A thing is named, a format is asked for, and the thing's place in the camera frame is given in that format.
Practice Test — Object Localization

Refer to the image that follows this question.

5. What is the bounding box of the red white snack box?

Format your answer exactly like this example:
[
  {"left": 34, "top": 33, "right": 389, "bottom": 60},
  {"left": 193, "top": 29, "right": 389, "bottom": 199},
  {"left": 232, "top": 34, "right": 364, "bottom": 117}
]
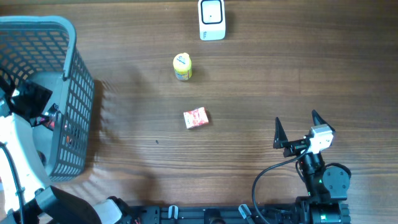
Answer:
[{"left": 183, "top": 107, "right": 209, "bottom": 129}]

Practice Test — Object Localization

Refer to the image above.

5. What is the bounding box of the white barcode scanner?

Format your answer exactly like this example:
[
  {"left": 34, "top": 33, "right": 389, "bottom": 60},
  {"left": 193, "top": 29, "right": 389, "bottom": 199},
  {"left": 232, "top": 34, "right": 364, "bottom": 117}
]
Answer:
[{"left": 198, "top": 0, "right": 226, "bottom": 41}]

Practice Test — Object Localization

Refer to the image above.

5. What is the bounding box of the grey plastic mesh basket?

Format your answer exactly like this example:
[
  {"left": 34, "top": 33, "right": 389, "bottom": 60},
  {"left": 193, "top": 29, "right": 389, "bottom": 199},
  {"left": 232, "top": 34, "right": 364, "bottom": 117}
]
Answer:
[{"left": 1, "top": 16, "right": 95, "bottom": 182}]

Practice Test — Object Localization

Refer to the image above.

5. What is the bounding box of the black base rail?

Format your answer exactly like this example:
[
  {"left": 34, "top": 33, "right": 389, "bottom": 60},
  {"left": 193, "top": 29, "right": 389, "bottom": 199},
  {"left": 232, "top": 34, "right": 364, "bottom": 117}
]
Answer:
[{"left": 107, "top": 195, "right": 352, "bottom": 224}]

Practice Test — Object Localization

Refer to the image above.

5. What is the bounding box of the yellow candy bottle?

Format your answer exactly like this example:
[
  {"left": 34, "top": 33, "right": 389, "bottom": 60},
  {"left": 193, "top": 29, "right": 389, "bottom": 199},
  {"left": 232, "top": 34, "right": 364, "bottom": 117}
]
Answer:
[{"left": 173, "top": 53, "right": 192, "bottom": 81}]

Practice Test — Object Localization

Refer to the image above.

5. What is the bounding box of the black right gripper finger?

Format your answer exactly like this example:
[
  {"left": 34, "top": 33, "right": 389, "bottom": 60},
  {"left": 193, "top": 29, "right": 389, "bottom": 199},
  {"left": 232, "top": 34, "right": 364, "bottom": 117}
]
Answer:
[
  {"left": 312, "top": 110, "right": 335, "bottom": 133},
  {"left": 273, "top": 117, "right": 289, "bottom": 149}
]

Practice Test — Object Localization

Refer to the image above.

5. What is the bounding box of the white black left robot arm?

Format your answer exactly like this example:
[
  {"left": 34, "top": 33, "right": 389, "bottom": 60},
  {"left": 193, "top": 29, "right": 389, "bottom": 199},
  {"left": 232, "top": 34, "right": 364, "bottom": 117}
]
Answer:
[{"left": 1, "top": 78, "right": 124, "bottom": 224}]

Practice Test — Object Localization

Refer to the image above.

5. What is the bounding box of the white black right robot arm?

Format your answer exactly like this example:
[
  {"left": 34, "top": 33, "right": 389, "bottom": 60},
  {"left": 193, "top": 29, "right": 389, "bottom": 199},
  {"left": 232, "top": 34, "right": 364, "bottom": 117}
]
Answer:
[{"left": 264, "top": 110, "right": 351, "bottom": 223}]

